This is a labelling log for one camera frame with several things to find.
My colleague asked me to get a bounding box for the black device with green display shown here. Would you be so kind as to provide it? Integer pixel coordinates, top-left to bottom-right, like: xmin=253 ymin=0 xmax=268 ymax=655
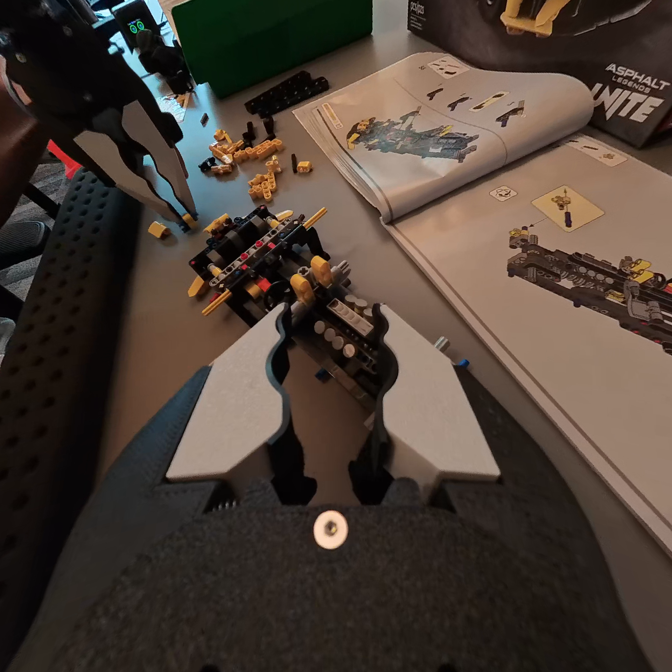
xmin=113 ymin=0 xmax=153 ymax=50

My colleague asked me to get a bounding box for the green plastic bin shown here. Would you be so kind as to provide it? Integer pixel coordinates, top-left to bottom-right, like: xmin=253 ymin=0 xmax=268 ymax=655
xmin=170 ymin=0 xmax=373 ymax=100

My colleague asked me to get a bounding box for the pile of yellow lego pieces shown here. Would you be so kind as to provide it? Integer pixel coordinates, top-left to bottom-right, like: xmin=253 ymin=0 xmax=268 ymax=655
xmin=198 ymin=121 xmax=316 ymax=201

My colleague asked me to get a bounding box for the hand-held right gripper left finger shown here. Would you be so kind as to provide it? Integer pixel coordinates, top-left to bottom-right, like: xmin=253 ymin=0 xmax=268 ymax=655
xmin=165 ymin=303 xmax=295 ymax=484

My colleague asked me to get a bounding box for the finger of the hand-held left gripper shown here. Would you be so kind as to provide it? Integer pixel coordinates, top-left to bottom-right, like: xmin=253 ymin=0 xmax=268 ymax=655
xmin=121 ymin=99 xmax=199 ymax=222
xmin=73 ymin=126 xmax=183 ymax=225

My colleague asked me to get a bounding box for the lego set box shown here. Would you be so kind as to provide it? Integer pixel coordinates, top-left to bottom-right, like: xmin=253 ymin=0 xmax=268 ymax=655
xmin=407 ymin=0 xmax=672 ymax=149

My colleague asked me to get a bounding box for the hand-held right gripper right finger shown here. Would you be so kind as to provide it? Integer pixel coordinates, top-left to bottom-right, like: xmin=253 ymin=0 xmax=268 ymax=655
xmin=370 ymin=303 xmax=501 ymax=502

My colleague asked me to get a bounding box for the open instruction booklet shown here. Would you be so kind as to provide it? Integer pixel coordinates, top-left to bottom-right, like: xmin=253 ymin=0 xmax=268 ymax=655
xmin=292 ymin=51 xmax=672 ymax=557

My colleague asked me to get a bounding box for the black lego beam stack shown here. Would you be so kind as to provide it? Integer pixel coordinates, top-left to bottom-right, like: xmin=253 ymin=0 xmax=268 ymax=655
xmin=244 ymin=70 xmax=330 ymax=117

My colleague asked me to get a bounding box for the black yellow lego car chassis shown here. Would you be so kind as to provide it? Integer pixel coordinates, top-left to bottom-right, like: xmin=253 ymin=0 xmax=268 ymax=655
xmin=188 ymin=205 xmax=469 ymax=415

